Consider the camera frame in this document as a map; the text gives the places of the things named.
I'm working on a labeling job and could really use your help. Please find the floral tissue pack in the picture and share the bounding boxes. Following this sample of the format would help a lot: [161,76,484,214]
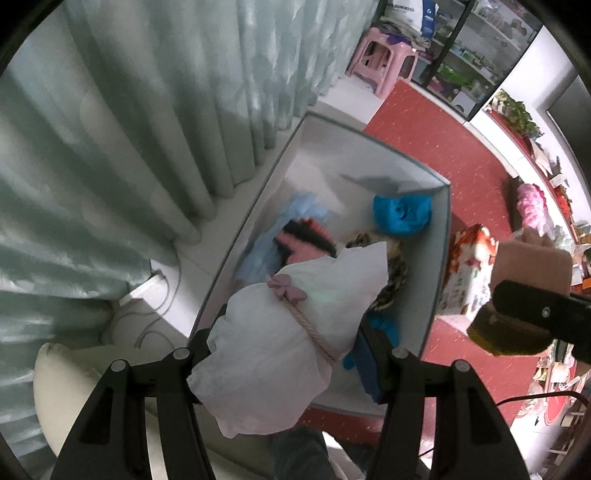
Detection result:
[436,224,500,319]

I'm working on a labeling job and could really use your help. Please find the grey floor cable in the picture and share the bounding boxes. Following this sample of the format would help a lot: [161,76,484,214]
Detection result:
[134,270,185,352]

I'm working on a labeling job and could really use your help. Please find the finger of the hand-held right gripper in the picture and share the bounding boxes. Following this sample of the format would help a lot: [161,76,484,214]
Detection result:
[554,340,591,365]
[492,279,591,344]

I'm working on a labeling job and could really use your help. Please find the light blue fluffy scrunchie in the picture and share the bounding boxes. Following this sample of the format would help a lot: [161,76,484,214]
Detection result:
[235,193,331,280]

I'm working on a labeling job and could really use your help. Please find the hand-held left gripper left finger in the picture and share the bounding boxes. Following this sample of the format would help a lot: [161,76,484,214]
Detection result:
[50,329,222,480]

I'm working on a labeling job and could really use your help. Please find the leopard print scarf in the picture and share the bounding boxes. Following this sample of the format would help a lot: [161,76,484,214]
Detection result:
[344,231,409,315]

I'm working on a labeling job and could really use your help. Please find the grey storage box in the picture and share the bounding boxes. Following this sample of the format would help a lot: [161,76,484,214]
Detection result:
[187,111,452,418]

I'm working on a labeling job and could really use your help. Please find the pale green curtain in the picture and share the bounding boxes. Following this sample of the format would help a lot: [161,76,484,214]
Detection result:
[0,0,379,462]

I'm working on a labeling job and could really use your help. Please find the pile of assorted goods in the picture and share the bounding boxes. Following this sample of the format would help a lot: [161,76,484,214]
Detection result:
[526,138,591,287]

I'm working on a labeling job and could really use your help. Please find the glass display cabinet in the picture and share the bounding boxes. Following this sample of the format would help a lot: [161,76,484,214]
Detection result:
[379,0,543,123]

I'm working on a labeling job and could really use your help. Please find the red round mat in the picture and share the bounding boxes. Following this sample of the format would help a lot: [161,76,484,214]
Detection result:
[517,392,578,428]

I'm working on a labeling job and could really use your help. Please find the black cable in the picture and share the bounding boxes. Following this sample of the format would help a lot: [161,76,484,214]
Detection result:
[418,391,585,462]

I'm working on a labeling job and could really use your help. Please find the bright blue cloth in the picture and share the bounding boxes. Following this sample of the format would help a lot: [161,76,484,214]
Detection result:
[373,194,432,237]

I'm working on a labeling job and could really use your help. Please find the pink sock with black cuff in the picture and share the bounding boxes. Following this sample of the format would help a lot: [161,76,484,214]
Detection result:
[276,219,340,266]

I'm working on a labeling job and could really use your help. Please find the pink plastic stool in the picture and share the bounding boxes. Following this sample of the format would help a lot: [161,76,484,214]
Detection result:
[346,27,419,97]

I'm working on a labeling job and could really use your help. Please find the white pouch with pink cord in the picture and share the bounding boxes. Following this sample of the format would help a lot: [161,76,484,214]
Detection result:
[186,242,389,439]

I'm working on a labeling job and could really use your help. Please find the person's leg in jeans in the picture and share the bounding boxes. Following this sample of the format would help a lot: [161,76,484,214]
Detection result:
[270,427,375,480]

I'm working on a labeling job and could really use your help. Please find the white sofa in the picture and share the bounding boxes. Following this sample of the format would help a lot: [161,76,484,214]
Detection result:
[34,300,370,480]

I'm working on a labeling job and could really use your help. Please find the white and blue bag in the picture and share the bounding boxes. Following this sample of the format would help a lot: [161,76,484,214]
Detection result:
[381,0,439,51]

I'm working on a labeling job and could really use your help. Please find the green potted plant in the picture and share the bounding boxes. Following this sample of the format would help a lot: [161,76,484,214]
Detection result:
[492,90,543,139]

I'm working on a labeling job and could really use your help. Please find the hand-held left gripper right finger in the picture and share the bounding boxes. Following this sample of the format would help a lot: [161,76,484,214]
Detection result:
[353,318,550,480]

